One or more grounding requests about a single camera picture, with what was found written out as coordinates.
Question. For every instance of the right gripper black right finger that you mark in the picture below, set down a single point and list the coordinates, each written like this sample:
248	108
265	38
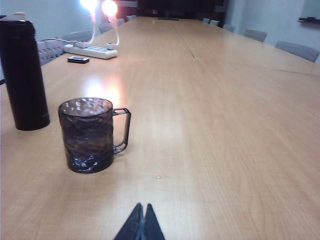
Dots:
152	227

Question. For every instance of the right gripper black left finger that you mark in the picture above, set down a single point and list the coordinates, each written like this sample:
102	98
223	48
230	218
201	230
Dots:
132	227

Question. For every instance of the dark smoky glass mug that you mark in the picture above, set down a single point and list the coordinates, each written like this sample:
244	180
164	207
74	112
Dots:
86	140

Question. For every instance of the black thermos cup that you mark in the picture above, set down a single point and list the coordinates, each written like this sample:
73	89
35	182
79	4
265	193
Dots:
23	75

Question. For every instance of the black flat phone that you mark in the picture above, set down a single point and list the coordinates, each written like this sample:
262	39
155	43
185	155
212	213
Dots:
78	59

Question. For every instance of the white power strip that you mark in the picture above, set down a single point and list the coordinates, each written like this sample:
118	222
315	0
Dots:
95	52

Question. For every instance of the white perforated plastic chair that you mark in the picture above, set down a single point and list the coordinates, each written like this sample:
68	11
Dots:
50	52

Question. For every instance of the grey mesh office chair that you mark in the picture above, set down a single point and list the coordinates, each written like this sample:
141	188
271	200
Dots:
255	34
105	28
77	36
297	50

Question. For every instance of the lit bulb gooseneck lamp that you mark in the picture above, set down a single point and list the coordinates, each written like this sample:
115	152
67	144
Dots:
109	7
93	27

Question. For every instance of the black flat table box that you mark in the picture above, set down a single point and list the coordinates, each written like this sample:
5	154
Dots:
168	18

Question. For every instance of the black television screen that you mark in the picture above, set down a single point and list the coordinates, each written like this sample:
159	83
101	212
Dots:
180	7

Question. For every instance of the dark wall-mounted tray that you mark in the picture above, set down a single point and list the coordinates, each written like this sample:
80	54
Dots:
306	19

